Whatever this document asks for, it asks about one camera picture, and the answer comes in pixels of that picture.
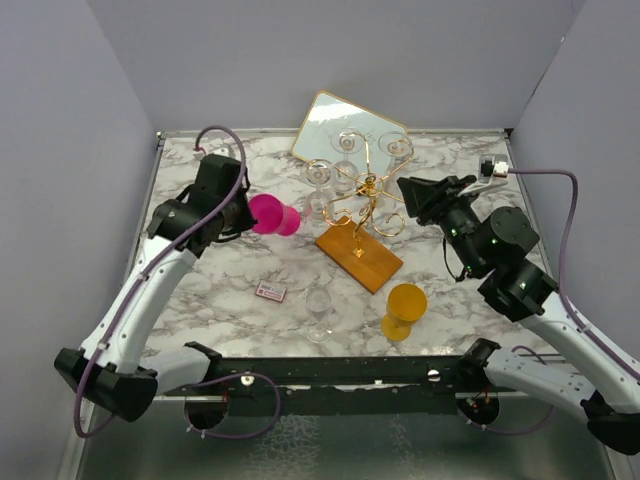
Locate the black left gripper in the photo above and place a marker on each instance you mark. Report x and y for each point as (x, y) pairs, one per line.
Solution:
(247, 219)

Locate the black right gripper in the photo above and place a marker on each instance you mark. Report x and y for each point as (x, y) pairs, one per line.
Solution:
(423, 195)

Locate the pink plastic goblet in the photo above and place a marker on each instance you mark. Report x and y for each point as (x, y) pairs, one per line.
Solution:
(272, 216)

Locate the clear round wine glass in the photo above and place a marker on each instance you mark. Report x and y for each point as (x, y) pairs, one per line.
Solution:
(346, 165)

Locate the small clear stemmed glass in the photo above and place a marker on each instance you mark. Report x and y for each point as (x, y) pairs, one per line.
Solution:
(319, 305)

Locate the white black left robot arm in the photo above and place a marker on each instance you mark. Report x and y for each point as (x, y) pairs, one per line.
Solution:
(107, 369)

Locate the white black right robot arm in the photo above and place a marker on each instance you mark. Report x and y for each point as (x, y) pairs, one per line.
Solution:
(604, 392)

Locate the hanging clear glass on rack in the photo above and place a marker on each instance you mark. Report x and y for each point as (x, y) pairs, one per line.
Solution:
(398, 147)

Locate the wooden rack base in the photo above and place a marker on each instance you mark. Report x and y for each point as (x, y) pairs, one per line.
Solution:
(360, 255)

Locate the gold framed whiteboard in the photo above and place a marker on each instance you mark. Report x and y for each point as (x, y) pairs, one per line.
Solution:
(337, 130)

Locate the yellow plastic goblet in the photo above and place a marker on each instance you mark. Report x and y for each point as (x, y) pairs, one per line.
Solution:
(406, 305)

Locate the small red white box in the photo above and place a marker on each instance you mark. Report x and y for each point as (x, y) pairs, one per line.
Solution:
(270, 291)

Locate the gold wire wine glass rack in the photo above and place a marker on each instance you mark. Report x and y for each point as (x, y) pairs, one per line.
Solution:
(372, 187)

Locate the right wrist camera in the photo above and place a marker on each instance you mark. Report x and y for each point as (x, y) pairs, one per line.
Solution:
(493, 173)

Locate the black mounting rail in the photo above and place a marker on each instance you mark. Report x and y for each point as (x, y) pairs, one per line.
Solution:
(328, 386)

